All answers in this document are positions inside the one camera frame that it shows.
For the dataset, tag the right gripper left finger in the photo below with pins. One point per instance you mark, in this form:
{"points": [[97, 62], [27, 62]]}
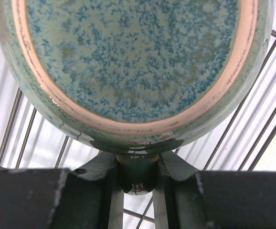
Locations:
{"points": [[88, 197]]}

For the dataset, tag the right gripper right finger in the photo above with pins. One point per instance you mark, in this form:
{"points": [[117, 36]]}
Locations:
{"points": [[186, 198]]}

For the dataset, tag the green ceramic cup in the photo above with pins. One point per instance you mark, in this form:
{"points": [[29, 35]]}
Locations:
{"points": [[135, 77]]}

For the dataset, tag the black wire dish rack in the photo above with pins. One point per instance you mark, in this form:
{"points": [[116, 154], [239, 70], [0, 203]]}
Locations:
{"points": [[246, 140]]}

